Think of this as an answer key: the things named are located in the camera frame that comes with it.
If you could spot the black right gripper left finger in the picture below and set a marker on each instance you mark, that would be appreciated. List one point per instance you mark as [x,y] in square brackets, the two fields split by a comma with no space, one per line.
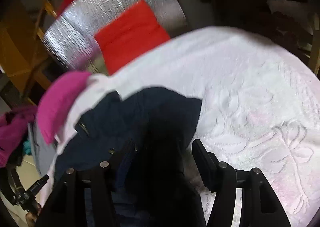
[82,191]

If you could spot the navy blue jacket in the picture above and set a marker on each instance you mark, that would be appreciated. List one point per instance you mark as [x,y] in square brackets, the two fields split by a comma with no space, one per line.
[143,139]

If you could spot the person's left hand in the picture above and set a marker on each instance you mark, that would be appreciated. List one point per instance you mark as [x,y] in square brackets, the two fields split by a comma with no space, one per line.
[32,217]

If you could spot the grey garment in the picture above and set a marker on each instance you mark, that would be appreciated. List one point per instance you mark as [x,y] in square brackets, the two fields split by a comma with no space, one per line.
[42,152]

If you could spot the teal garment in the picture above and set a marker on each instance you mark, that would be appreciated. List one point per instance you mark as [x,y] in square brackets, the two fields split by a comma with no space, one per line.
[27,148]

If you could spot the purple magenta garment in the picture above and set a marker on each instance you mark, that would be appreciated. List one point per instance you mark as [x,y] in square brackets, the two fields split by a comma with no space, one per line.
[14,124]

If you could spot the white pink bed blanket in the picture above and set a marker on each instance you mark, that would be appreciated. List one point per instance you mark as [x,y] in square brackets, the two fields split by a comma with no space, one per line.
[254,156]

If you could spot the magenta pillow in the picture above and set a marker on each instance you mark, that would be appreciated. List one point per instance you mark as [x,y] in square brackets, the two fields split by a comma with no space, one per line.
[57,101]

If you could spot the brown wooden column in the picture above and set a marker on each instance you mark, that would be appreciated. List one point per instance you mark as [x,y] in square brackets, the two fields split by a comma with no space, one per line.
[23,56]

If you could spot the silver foil insulation board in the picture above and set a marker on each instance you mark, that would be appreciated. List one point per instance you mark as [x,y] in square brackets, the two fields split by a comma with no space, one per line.
[70,39]

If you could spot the red cushion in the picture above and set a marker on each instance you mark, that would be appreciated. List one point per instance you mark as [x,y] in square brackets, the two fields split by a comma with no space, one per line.
[131,34]

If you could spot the wooden stair railing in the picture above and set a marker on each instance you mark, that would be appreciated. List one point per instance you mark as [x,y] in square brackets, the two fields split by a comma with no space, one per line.
[46,9]

